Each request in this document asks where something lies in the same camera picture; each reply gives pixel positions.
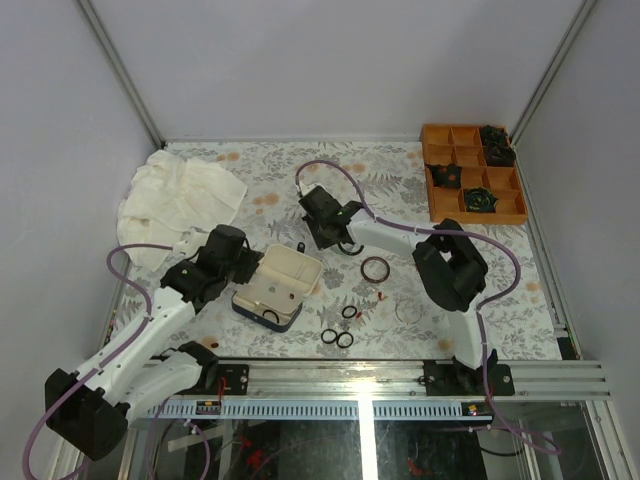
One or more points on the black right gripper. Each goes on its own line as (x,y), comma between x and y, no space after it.
(321,242)

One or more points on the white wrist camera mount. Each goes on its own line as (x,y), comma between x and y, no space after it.
(303,189)
(190,242)

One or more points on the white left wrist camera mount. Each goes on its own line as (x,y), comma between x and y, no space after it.
(190,242)

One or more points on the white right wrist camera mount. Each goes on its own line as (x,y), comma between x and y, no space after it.
(303,189)

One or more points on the floral table mat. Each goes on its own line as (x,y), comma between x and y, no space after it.
(369,306)

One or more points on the white crumpled cloth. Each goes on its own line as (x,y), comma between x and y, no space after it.
(168,196)

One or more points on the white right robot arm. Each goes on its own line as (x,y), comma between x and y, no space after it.
(451,269)

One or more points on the dark green fabric flower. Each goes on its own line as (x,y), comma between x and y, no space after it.
(479,200)

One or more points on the dark fabric flower orange dots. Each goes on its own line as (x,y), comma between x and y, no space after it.
(446,176)

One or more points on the silver wire bangle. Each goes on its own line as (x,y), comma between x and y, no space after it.
(408,311)

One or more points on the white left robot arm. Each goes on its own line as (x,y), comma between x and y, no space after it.
(93,406)

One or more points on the black bangle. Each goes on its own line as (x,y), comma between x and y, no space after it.
(350,249)

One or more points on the dark purple bangle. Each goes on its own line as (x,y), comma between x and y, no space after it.
(375,269)

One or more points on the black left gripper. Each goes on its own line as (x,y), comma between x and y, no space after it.
(251,260)

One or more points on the aluminium rail frame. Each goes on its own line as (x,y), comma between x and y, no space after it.
(334,389)

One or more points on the cream and navy jewelry box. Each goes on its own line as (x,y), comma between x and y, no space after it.
(290,272)

